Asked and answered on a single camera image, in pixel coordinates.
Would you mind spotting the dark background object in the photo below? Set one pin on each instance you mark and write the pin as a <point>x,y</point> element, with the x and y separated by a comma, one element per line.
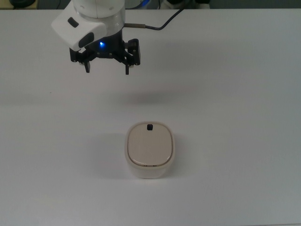
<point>23,3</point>

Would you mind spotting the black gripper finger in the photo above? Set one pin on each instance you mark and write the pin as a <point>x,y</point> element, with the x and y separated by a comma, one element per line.
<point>81,57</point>
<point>134,56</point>

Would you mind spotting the small white trash can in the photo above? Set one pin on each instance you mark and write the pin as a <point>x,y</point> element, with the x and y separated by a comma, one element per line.
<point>150,146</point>

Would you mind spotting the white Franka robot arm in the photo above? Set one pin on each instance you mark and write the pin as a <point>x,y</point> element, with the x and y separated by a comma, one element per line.
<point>98,9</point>

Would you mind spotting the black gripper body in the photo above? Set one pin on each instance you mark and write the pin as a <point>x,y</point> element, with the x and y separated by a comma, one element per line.
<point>110,47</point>

